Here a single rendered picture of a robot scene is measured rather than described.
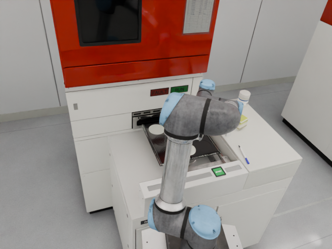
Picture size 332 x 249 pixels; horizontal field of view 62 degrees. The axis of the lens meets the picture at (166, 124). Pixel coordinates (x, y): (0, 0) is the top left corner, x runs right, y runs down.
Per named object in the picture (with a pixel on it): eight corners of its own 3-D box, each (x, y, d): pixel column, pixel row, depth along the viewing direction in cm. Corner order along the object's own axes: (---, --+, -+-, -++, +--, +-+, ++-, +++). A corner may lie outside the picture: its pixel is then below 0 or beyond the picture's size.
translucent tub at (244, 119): (228, 124, 171) (231, 115, 166) (236, 120, 175) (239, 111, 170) (238, 131, 166) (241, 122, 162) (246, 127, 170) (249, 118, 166)
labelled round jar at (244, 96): (234, 102, 191) (237, 90, 185) (243, 101, 193) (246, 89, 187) (240, 107, 186) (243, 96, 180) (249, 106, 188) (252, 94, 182)
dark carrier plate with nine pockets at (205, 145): (144, 125, 176) (144, 124, 175) (193, 117, 186) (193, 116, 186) (161, 163, 151) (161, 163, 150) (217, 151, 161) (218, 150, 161)
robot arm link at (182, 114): (181, 246, 101) (208, 103, 81) (143, 234, 104) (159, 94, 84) (188, 225, 112) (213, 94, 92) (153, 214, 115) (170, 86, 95)
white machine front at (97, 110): (73, 139, 172) (63, 82, 147) (193, 119, 197) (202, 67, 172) (74, 142, 170) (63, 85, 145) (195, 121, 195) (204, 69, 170)
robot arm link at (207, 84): (197, 84, 129) (201, 76, 135) (194, 103, 136) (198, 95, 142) (214, 88, 127) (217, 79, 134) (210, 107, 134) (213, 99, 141)
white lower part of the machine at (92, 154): (77, 157, 272) (64, 84, 221) (157, 143, 297) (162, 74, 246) (87, 219, 221) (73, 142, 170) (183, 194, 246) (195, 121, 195)
